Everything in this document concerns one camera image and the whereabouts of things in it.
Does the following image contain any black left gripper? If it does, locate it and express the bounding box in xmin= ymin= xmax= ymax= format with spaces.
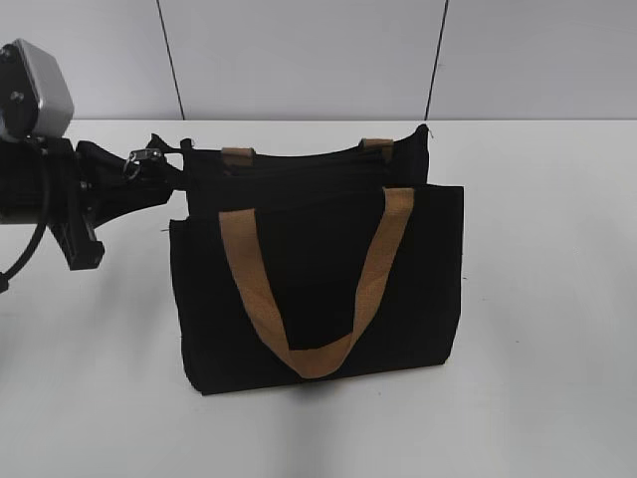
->
xmin=1 ymin=137 xmax=170 ymax=271

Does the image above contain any black canvas tote bag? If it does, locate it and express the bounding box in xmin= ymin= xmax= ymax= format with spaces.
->
xmin=168 ymin=124 xmax=464 ymax=395

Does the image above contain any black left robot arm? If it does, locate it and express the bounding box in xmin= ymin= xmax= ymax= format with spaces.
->
xmin=1 ymin=138 xmax=176 ymax=278

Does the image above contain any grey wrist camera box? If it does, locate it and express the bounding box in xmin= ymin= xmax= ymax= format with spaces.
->
xmin=1 ymin=38 xmax=75 ymax=142

